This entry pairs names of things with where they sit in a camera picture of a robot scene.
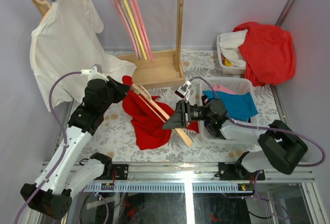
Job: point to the light wooden hanger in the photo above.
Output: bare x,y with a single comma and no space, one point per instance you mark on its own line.
144,95

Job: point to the white laundry basket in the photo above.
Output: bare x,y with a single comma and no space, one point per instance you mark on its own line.
238,85

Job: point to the red garment on rear basket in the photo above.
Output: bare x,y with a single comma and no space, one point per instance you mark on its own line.
268,52

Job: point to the white garment in rear basket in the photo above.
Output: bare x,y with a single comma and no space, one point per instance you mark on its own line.
229,46

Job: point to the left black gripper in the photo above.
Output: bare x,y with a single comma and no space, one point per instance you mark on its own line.
121,89

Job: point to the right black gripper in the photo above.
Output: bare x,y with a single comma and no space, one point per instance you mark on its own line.
182,115

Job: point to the yellow hanger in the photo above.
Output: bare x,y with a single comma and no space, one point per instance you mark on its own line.
130,15

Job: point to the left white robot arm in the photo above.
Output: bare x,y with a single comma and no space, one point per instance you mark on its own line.
53,191

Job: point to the aluminium rail frame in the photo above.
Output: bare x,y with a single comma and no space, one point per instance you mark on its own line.
206,177

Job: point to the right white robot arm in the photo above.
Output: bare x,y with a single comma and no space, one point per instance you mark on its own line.
281,148

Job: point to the pink garment in basket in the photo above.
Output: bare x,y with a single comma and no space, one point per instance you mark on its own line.
221,88

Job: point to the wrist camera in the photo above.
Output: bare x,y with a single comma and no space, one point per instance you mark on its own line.
184,91
94,72

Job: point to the white t shirt on hanger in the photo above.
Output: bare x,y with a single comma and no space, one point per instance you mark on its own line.
66,41

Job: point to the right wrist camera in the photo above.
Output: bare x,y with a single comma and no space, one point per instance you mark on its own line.
184,91

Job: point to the wooden clothes rack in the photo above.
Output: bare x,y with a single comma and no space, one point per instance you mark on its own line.
166,70

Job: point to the red t shirt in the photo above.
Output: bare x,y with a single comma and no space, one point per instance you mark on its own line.
147,125

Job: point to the rear white basket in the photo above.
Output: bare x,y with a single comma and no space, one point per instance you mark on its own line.
228,70

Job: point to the pink hanger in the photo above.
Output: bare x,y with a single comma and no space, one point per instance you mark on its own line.
141,29
123,15

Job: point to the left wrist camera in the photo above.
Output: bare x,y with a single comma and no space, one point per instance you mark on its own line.
94,72

